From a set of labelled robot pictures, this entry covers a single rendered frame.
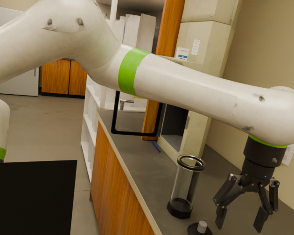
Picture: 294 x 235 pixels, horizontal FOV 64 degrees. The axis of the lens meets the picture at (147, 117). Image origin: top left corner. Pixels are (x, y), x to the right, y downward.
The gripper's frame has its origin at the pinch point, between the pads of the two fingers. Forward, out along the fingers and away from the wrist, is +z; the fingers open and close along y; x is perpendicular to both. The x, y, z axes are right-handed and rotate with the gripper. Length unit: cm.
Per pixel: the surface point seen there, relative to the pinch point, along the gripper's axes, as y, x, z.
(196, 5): 6, -79, -68
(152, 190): 18.6, -37.3, 17.1
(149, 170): 19, -54, 17
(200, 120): -5, -63, -11
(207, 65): -2, -62, -39
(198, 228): 6.2, -10.6, 12.6
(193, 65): 6, -60, -39
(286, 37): -41, -69, -60
